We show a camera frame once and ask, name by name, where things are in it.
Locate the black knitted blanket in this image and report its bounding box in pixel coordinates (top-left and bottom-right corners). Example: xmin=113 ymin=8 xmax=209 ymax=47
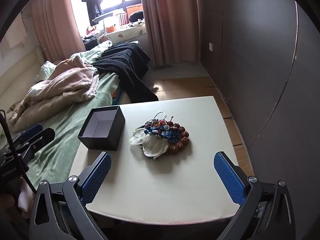
xmin=93 ymin=42 xmax=160 ymax=102

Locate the black jewelry box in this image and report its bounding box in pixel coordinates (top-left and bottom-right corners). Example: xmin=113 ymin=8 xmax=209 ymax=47
xmin=78 ymin=106 xmax=126 ymax=151

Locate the pink curtain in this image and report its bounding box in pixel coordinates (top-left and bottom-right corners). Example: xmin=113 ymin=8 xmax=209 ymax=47
xmin=30 ymin=0 xmax=87 ymax=62
xmin=140 ymin=0 xmax=202 ymax=67

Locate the light green quilt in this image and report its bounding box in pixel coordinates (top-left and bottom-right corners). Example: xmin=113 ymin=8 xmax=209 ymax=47
xmin=40 ymin=40 xmax=113 ymax=77

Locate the grey wardrobe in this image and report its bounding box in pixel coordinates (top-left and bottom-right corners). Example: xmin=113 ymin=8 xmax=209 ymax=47
xmin=195 ymin=0 xmax=320 ymax=240

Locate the printed windowsill cushion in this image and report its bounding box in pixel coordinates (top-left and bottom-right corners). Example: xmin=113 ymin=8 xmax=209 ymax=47
xmin=105 ymin=25 xmax=147 ymax=43

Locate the person's left forearm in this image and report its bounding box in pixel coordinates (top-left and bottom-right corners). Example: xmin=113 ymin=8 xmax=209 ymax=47
xmin=17 ymin=176 xmax=35 ymax=214

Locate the black bag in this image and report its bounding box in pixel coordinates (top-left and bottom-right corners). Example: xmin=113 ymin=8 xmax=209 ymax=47
xmin=128 ymin=10 xmax=145 ymax=23

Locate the beige headboard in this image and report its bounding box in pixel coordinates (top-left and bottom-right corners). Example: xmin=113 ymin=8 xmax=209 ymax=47
xmin=0 ymin=45 xmax=48 ymax=113

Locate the orange storage box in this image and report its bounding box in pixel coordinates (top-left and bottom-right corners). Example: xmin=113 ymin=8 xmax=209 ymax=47
xmin=126 ymin=5 xmax=143 ymax=15

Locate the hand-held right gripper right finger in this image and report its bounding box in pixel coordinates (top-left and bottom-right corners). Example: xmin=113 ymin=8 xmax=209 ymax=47
xmin=214 ymin=151 xmax=297 ymax=240

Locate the bed with green sheet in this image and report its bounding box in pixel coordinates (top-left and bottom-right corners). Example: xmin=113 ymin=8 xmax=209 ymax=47
xmin=5 ymin=62 xmax=140 ymax=188

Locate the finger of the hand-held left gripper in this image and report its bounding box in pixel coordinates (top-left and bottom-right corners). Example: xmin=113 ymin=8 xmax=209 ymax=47
xmin=22 ymin=127 xmax=56 ymax=155
xmin=19 ymin=123 xmax=43 ymax=142

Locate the pink fleece blanket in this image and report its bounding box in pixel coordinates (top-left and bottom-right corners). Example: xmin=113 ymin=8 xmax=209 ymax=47
xmin=7 ymin=56 xmax=100 ymax=132

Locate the white paper sheet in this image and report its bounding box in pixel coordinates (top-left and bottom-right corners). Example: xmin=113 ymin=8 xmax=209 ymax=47
xmin=0 ymin=15 xmax=28 ymax=55

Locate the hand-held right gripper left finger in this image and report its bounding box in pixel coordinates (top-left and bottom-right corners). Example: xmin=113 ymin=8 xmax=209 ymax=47
xmin=29 ymin=151 xmax=112 ymax=240

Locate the pile of mixed jewelry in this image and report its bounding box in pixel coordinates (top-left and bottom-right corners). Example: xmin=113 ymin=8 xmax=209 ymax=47
xmin=129 ymin=112 xmax=192 ymax=160

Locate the white low table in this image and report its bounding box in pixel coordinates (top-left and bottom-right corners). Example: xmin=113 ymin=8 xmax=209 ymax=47
xmin=147 ymin=76 xmax=255 ymax=178

